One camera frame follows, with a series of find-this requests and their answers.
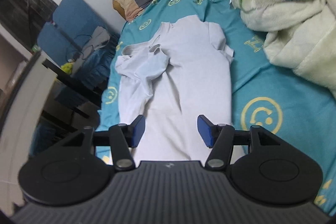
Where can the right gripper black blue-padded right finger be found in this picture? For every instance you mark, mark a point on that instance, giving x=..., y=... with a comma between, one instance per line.
x=260, y=165

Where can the blue covered chair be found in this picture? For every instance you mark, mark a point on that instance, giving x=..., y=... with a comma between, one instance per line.
x=65, y=34

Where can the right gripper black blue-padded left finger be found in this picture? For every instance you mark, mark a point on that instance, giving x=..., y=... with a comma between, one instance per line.
x=80, y=166

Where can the white t-shirt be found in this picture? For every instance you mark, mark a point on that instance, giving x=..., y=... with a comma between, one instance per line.
x=182, y=72

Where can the pale green plush blanket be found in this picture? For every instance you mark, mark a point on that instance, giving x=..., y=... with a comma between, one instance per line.
x=300, y=35

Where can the grey cloth on chair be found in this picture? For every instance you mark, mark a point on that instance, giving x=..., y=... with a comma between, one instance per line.
x=98, y=40

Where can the dark window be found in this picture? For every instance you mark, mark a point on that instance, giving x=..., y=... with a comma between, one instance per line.
x=24, y=19

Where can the white desk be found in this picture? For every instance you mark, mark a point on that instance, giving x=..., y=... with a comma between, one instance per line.
x=18, y=125

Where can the teal smiley bed sheet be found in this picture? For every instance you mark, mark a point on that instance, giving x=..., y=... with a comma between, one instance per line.
x=296, y=110

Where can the yellow-green small object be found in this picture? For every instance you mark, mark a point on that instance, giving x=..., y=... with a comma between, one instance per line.
x=67, y=68

